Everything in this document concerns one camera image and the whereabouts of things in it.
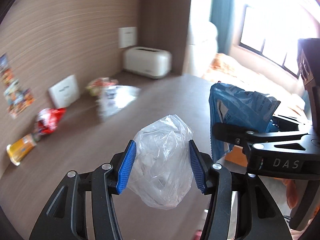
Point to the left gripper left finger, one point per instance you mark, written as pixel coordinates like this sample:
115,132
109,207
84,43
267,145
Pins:
64,214

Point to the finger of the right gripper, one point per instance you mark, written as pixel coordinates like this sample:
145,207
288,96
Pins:
225,135
289,120

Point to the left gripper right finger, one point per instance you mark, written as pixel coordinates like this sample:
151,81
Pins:
258,215

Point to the blue plastic bag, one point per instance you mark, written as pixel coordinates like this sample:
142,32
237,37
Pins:
234,106

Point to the clear plastic bag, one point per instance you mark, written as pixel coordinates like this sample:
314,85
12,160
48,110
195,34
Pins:
161,174

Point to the red white snack wrapper pile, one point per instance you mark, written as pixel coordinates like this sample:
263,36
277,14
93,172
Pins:
96,86

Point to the bed with orange cover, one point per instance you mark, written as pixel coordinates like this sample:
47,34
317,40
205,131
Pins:
226,69

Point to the yellow snack bag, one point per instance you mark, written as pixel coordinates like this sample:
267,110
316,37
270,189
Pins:
18,150

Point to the beige padded headboard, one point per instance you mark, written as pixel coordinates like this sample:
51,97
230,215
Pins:
201,47

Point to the white tissue box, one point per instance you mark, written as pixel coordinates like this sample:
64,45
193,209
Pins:
149,62

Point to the red snack bag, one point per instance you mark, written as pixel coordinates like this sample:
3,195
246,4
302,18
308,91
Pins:
47,120

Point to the dark framed window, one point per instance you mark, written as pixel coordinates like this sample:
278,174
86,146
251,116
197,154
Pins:
269,39

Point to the white clear wrapper on desk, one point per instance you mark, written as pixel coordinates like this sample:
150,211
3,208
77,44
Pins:
113,99

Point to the teal left curtain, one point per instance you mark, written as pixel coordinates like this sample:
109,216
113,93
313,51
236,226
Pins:
221,16

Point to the white wall socket near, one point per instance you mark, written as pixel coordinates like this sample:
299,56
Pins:
65,92

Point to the white wall socket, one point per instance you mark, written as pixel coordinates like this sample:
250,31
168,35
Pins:
127,37
65,92

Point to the white wall socket far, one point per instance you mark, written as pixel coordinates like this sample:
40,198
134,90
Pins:
127,37

